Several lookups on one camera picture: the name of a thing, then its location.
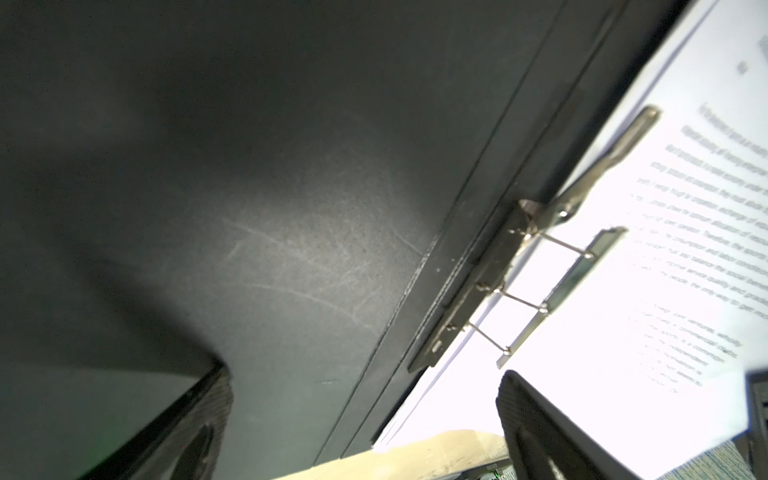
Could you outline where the red folder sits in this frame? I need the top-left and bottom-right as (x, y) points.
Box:
(1, 1), (684, 479)

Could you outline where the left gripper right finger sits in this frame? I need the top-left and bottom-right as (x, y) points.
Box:
(496, 370), (637, 479)

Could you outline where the text sheet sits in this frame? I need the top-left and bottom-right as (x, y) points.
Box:
(373, 1), (767, 479)

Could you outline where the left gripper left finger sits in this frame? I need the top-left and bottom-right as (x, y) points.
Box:
(82, 363), (233, 480)

